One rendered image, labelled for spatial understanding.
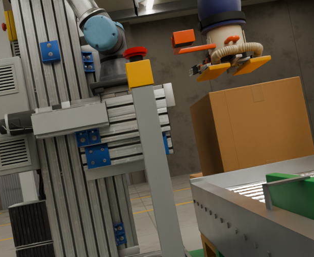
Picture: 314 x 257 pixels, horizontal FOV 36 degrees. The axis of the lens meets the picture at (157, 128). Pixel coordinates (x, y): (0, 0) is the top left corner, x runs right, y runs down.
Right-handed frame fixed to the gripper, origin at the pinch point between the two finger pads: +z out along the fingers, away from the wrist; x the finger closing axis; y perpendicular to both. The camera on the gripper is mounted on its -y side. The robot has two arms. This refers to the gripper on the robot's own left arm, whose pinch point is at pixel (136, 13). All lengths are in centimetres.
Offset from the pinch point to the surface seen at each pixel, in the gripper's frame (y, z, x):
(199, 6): 26.5, 13.4, -40.1
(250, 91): 35, 60, -67
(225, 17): 36, 23, -48
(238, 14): 43, 22, -46
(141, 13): 86, -231, 797
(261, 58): 47, 46, -54
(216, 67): 26, 46, -54
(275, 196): 10, 93, -151
